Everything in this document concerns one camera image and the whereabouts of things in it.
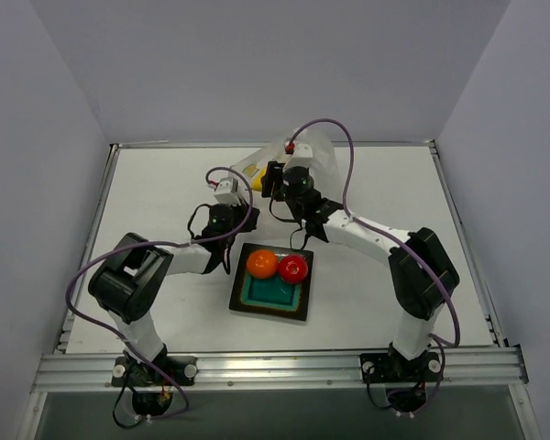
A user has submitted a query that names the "square teal black plate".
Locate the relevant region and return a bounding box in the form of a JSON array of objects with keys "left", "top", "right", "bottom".
[{"left": 228, "top": 243, "right": 314, "bottom": 322}]

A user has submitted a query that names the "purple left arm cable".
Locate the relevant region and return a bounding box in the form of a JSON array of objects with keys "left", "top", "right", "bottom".
[{"left": 65, "top": 167, "right": 253, "bottom": 421}]

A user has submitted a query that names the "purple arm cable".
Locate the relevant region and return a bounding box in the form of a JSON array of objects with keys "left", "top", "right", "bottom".
[
  {"left": 65, "top": 167, "right": 253, "bottom": 421},
  {"left": 287, "top": 117, "right": 462, "bottom": 416}
]

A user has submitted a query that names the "red fake apple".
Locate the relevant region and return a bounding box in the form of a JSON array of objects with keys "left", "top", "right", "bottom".
[{"left": 278, "top": 254, "right": 309, "bottom": 284}]

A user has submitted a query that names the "yellow fake pear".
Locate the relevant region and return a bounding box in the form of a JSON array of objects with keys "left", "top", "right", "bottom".
[{"left": 251, "top": 168, "right": 267, "bottom": 193}]

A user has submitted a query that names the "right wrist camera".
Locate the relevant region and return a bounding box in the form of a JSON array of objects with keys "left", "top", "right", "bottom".
[{"left": 284, "top": 143, "right": 314, "bottom": 170}]

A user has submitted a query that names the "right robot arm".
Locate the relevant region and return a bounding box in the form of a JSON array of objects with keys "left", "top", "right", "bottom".
[{"left": 260, "top": 160, "right": 460, "bottom": 379}]

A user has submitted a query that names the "translucent plastic bag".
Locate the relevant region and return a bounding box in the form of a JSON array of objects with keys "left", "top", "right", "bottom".
[{"left": 231, "top": 129, "right": 340, "bottom": 188}]

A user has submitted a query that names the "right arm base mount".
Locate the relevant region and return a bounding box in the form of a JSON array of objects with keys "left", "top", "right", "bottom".
[{"left": 359, "top": 350, "right": 443, "bottom": 383}]

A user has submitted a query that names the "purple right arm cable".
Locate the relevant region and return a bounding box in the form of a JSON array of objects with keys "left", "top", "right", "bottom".
[{"left": 287, "top": 117, "right": 462, "bottom": 416}]

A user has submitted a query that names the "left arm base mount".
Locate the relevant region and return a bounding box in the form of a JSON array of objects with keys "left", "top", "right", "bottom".
[{"left": 111, "top": 355, "right": 198, "bottom": 387}]

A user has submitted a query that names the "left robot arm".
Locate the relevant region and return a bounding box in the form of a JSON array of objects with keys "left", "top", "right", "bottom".
[{"left": 88, "top": 203, "right": 259, "bottom": 384}]

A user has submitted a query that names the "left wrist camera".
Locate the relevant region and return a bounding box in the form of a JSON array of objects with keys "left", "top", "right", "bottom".
[{"left": 214, "top": 177, "right": 243, "bottom": 206}]

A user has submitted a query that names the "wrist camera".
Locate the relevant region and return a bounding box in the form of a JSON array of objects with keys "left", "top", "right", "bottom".
[
  {"left": 214, "top": 177, "right": 243, "bottom": 206},
  {"left": 284, "top": 143, "right": 314, "bottom": 170}
]

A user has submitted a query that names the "aluminium front rail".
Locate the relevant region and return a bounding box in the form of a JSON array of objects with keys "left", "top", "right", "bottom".
[{"left": 31, "top": 346, "right": 528, "bottom": 392}]

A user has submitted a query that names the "orange fake fruit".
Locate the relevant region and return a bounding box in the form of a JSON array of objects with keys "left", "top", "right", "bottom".
[{"left": 246, "top": 249, "right": 279, "bottom": 280}]

